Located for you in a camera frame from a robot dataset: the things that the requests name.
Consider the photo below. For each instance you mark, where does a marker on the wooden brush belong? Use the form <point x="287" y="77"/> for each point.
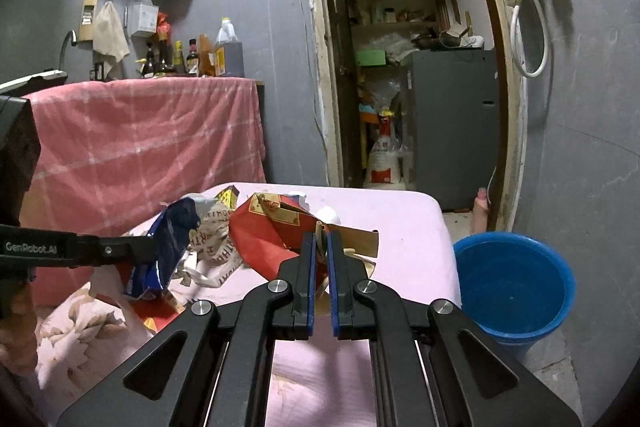
<point x="87" y="14"/>

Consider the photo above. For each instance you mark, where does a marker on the white red rice sack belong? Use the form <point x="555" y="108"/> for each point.
<point x="384" y="159"/>

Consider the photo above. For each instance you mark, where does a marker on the white cloth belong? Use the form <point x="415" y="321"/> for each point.
<point x="472" y="42"/>

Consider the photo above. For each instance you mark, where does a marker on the white crumpled tissue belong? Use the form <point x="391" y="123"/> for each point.
<point x="327" y="216"/>

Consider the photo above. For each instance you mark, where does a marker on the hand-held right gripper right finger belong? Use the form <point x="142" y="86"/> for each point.
<point x="340" y="292"/>

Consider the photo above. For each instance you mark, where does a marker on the red wrapper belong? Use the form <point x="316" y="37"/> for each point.
<point x="160" y="314"/>

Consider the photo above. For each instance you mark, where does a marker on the white printed paper bag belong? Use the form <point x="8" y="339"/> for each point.
<point x="217" y="234"/>

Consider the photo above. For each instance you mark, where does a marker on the white wall box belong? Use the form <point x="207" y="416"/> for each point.
<point x="145" y="21"/>

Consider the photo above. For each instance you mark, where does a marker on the dark sauce bottle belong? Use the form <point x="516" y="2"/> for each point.
<point x="148" y="64"/>

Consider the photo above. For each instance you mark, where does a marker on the pink slipper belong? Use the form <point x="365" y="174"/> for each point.
<point x="481" y="209"/>

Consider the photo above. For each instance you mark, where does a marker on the colourful packet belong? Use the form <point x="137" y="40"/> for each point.
<point x="376" y="114"/>

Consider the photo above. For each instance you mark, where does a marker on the blue snack packet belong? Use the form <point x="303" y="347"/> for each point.
<point x="167" y="237"/>

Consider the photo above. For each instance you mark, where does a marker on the yellow packet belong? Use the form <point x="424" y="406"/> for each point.
<point x="228" y="198"/>

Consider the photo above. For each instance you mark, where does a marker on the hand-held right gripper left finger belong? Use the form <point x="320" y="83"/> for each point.
<point x="308" y="287"/>

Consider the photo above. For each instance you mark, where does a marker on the beige hanging cloth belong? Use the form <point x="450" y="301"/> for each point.
<point x="111" y="37"/>

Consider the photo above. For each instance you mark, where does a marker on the blue plastic bucket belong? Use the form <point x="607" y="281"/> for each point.
<point x="510" y="287"/>

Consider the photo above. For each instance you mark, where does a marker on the large oil bottle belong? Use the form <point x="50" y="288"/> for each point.
<point x="230" y="54"/>

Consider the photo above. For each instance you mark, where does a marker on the metal faucet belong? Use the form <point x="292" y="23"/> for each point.
<point x="67" y="44"/>

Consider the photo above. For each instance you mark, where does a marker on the pink floral sheet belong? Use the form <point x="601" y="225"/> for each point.
<point x="405" y="237"/>

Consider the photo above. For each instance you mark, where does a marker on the yellow label bottle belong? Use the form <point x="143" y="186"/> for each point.
<point x="178" y="59"/>

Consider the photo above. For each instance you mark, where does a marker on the red cardboard carton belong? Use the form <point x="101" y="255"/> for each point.
<point x="265" y="237"/>

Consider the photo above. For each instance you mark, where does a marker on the pink checked blanket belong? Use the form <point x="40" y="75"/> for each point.
<point x="140" y="137"/>

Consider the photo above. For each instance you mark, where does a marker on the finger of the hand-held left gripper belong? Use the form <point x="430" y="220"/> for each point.
<point x="115" y="249"/>

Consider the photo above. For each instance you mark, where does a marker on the person's left hand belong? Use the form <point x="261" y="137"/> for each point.
<point x="17" y="332"/>

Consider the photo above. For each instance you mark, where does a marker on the brown bottle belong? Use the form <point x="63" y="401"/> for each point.
<point x="206" y="57"/>

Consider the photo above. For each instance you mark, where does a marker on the dark bottle red label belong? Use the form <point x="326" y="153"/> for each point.
<point x="192" y="59"/>

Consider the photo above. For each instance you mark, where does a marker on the green box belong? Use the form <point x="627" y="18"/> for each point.
<point x="371" y="58"/>

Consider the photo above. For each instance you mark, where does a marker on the black pot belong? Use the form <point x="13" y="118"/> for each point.
<point x="435" y="41"/>

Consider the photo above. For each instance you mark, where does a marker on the grey metal cabinet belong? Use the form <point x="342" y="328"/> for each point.
<point x="450" y="127"/>

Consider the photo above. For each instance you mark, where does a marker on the wooden door frame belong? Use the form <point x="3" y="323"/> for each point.
<point x="322" y="57"/>

